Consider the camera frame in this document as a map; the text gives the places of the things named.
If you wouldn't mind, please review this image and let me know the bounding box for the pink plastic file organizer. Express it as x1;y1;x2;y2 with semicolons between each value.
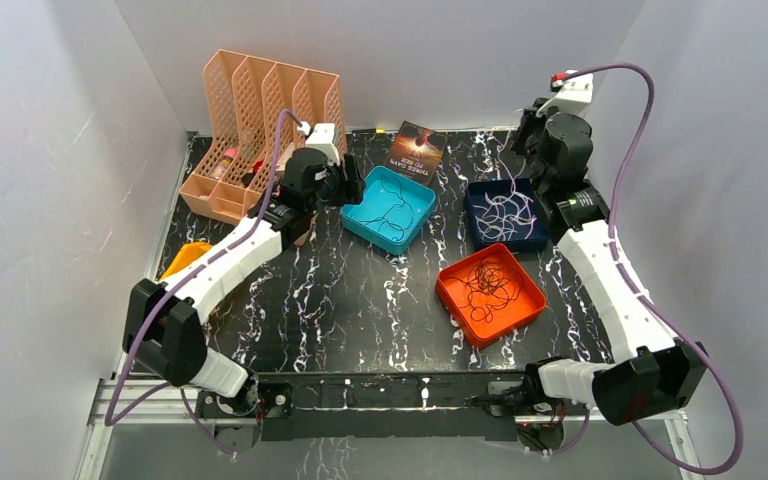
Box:
179;50;347;225

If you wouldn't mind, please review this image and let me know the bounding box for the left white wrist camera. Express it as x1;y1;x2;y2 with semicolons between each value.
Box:
305;123;342;166

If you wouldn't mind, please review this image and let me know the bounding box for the teal square tray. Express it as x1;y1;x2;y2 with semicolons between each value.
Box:
340;166;437;255

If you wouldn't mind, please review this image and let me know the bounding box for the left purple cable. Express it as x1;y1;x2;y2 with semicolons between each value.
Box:
104;109;312;428

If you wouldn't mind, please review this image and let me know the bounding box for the orange square tray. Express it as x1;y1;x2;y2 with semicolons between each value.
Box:
435;243;548;349

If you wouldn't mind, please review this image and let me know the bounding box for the dark book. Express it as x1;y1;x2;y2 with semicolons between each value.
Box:
384;121;448;186

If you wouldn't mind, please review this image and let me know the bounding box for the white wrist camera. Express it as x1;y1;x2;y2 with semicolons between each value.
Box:
305;123;342;166
536;70;594;118

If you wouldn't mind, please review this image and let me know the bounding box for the yellow small bin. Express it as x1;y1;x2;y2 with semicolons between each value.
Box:
159;241;212;280

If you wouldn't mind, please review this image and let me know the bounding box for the pink bottle in organizer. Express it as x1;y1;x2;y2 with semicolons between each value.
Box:
209;147;238;180

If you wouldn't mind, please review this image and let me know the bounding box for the white thin cable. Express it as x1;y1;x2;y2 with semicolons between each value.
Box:
473;192;539;243

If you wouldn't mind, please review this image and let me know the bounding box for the navy blue square tray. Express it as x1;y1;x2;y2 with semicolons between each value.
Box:
463;178;550;253

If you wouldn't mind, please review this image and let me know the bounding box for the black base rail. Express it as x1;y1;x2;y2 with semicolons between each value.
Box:
251;370;538;442

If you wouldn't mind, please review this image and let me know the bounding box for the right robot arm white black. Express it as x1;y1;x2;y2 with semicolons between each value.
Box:
512;98;706;425

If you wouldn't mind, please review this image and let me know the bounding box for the black thin cable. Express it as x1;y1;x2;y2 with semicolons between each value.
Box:
453;251;531;326

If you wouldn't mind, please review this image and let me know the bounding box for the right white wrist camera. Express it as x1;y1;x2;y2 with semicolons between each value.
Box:
536;70;594;118

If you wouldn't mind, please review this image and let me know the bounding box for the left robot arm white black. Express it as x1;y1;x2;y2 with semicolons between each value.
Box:
123;147;364;416

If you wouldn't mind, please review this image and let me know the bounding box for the aluminium frame rail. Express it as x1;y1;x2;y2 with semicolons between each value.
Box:
75;129;703;480

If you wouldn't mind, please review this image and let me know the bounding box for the dark thin cable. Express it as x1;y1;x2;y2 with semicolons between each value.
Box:
357;173;425;243

